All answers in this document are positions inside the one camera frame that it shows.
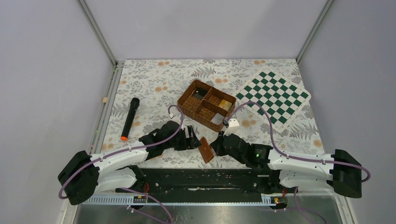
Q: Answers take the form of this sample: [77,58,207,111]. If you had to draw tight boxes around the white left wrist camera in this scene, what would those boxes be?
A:
[169,113,181,120]

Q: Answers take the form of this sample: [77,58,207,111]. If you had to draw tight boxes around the floral patterned table mat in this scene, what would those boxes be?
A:
[93,59,325,154]

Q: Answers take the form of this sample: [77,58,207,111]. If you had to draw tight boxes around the yellow block in basket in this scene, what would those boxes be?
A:
[219,99,232,111]

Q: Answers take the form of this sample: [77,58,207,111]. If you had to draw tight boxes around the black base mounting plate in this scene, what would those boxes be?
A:
[130,166,295,203]

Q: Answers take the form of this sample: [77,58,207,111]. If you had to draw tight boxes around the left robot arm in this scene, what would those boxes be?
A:
[57,121,201,205]

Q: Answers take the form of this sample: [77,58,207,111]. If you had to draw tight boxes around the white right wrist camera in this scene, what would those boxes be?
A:
[223,119,240,131]

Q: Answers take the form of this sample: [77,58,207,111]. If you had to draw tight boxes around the green white chessboard mat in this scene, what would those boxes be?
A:
[235,69,311,133]

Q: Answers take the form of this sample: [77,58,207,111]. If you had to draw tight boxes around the grey card in basket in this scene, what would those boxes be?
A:
[211,113,225,125]

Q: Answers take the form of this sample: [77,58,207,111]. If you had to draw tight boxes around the black item in basket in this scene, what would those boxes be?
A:
[192,88,208,99]

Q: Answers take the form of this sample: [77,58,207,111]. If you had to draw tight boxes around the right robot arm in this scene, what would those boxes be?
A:
[210,132,362,198]

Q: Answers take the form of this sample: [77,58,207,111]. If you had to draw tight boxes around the brown woven divided basket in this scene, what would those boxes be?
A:
[177,79,236,132]

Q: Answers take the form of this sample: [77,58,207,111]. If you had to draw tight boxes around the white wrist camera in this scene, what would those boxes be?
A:
[169,113,181,120]
[223,119,240,131]

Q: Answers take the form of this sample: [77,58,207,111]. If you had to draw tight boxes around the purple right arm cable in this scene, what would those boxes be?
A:
[225,101,371,224]

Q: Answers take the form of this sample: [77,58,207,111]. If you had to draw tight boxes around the black microphone orange end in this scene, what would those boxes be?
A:
[120,98,140,141]

